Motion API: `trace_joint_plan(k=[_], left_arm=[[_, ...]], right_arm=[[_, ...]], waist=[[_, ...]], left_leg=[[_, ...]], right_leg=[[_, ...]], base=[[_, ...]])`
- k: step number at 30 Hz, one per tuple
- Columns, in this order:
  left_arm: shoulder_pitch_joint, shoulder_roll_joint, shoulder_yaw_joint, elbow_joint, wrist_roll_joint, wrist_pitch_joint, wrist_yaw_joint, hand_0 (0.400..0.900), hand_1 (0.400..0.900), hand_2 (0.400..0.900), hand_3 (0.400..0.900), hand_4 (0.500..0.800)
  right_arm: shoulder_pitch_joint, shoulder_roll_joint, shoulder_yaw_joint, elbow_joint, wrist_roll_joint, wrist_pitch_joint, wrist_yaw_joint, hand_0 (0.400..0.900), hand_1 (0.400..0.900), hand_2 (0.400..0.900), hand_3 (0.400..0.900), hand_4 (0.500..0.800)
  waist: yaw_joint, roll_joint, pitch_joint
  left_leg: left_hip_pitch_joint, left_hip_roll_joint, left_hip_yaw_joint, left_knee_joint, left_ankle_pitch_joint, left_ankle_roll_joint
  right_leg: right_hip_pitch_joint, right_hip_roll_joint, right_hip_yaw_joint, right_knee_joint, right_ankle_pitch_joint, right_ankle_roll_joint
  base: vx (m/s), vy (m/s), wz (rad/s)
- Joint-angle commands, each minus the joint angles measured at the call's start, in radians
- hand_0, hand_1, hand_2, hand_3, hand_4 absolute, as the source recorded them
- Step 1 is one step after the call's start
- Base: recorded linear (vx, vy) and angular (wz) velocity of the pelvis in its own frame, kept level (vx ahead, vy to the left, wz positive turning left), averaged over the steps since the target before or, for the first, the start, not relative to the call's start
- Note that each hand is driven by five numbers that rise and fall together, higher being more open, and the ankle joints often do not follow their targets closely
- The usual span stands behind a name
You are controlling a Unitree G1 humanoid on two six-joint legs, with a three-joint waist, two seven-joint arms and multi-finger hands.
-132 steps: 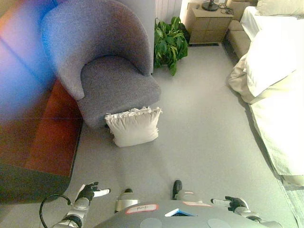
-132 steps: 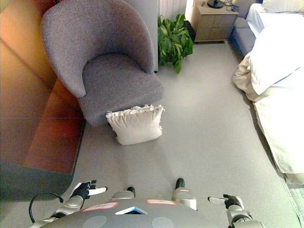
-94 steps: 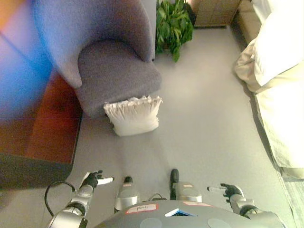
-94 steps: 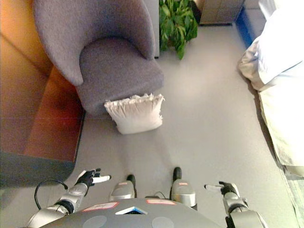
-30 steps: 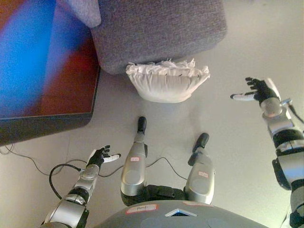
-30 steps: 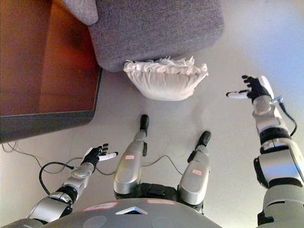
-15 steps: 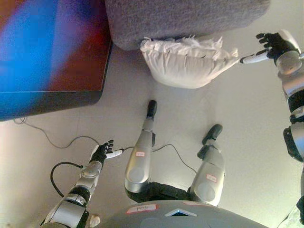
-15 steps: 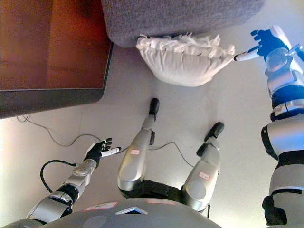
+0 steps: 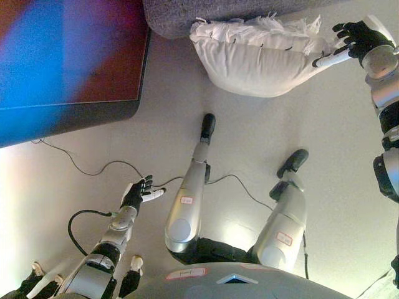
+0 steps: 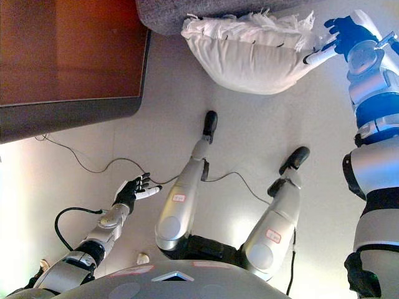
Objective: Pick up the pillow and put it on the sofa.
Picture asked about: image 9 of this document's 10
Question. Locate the silver robot leg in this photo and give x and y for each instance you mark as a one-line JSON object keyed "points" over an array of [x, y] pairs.
{"points": [[187, 202], [285, 224]]}

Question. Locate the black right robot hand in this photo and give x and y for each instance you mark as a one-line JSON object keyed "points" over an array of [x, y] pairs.
{"points": [[361, 35]]}

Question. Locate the silver left robot leg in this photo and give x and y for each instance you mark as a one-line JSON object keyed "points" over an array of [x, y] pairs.
{"points": [[187, 202]]}

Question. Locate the reddish brown wooden table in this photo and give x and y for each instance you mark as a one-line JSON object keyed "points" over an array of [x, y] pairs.
{"points": [[68, 62]]}

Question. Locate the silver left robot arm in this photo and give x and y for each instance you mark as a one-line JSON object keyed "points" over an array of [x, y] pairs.
{"points": [[99, 252]]}

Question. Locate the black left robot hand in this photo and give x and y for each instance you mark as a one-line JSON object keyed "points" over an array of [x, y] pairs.
{"points": [[135, 194]]}

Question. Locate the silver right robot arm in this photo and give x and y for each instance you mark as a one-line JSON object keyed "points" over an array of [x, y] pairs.
{"points": [[385, 93]]}

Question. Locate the grey robot torso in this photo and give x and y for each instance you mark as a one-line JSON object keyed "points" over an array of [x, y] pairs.
{"points": [[224, 286]]}

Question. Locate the white fringed pillow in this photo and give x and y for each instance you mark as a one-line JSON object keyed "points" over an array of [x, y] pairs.
{"points": [[258, 65]]}

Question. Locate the silver right robot leg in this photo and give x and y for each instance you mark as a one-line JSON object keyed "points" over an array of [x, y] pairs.
{"points": [[285, 224]]}

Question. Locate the grey fabric armchair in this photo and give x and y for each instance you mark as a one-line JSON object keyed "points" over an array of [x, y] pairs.
{"points": [[187, 15]]}

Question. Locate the person leg white shoe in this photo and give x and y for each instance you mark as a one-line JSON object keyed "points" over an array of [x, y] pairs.
{"points": [[132, 277], [31, 278]]}

